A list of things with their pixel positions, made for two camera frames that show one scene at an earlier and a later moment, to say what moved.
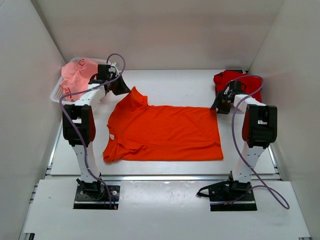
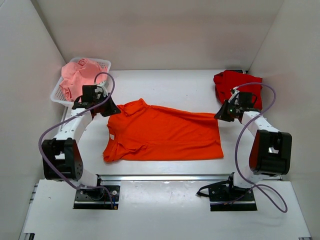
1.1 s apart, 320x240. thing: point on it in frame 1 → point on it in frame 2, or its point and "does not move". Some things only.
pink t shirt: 75,77 does not move
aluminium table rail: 182,178 does not move
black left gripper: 123,89 → 113,109
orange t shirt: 137,131 does not move
